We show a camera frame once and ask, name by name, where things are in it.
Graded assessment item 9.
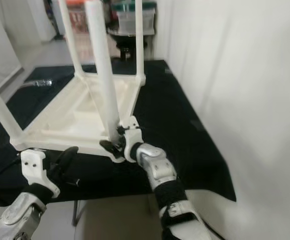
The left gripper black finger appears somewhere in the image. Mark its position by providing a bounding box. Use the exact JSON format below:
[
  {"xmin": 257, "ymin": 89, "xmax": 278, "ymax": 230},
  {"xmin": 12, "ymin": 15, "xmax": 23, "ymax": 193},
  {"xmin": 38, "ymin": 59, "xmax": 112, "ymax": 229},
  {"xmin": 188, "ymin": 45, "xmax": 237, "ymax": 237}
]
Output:
[
  {"xmin": 49, "ymin": 155, "xmax": 63, "ymax": 183},
  {"xmin": 57, "ymin": 146, "xmax": 79, "ymax": 180}
]

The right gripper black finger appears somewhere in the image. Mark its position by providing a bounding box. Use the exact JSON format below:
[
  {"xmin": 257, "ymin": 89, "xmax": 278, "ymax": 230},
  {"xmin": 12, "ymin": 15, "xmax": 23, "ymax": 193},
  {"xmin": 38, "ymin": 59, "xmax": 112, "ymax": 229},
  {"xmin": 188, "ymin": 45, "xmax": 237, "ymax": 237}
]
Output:
[{"xmin": 99, "ymin": 140, "xmax": 123, "ymax": 157}]

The white plastic children table top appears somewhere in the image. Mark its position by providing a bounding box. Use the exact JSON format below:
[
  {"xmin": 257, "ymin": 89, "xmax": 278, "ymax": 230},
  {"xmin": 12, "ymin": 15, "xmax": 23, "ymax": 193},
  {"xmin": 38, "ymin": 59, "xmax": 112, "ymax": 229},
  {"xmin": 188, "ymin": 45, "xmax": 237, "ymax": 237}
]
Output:
[{"xmin": 11, "ymin": 72, "xmax": 146, "ymax": 163}]

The white plastic table leg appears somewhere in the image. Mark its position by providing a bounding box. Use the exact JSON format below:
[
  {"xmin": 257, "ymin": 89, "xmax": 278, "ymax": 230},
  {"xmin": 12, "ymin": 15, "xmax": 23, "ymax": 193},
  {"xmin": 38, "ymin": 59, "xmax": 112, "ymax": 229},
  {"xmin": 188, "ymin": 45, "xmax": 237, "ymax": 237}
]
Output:
[
  {"xmin": 135, "ymin": 0, "xmax": 147, "ymax": 83},
  {"xmin": 85, "ymin": 0, "xmax": 121, "ymax": 142},
  {"xmin": 57, "ymin": 0, "xmax": 85, "ymax": 78},
  {"xmin": 0, "ymin": 75, "xmax": 26, "ymax": 146}
]

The black tablecloth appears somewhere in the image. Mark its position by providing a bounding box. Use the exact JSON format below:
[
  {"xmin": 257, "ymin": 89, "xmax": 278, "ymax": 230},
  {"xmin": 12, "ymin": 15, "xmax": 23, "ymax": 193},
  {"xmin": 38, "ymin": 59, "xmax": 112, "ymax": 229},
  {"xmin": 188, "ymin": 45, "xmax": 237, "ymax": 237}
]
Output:
[{"xmin": 0, "ymin": 60, "xmax": 237, "ymax": 207}]

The black round stool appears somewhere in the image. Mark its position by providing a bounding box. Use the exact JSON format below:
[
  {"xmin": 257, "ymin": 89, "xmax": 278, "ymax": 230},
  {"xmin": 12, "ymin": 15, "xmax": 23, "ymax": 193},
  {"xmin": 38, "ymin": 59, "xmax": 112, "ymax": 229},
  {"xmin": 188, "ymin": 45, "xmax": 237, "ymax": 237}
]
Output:
[{"xmin": 117, "ymin": 40, "xmax": 138, "ymax": 62}]

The beige cloth covered stand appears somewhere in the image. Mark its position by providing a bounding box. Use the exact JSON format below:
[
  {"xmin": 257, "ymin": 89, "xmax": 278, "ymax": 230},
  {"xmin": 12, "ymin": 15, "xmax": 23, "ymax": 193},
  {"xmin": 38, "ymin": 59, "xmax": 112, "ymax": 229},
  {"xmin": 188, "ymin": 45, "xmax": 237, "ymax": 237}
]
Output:
[{"xmin": 79, "ymin": 34, "xmax": 95, "ymax": 65}]

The black metal wok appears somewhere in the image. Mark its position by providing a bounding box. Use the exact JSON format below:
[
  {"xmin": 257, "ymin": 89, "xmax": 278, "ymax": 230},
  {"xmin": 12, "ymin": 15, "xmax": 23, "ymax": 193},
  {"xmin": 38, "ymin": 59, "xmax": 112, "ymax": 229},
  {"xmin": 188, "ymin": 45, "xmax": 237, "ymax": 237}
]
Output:
[{"xmin": 107, "ymin": 27, "xmax": 138, "ymax": 45}]

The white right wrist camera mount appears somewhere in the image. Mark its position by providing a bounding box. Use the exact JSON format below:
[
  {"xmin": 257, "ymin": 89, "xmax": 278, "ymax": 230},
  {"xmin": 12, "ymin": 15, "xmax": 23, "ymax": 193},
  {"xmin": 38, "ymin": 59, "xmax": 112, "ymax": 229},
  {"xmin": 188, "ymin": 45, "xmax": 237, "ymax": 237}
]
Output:
[{"xmin": 119, "ymin": 116, "xmax": 143, "ymax": 163}]

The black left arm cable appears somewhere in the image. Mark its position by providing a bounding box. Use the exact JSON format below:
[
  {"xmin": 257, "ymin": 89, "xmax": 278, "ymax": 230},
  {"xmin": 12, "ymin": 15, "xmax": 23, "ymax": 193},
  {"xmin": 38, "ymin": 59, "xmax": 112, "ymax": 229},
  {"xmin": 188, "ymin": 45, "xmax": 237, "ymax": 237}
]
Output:
[{"xmin": 0, "ymin": 157, "xmax": 23, "ymax": 192}]

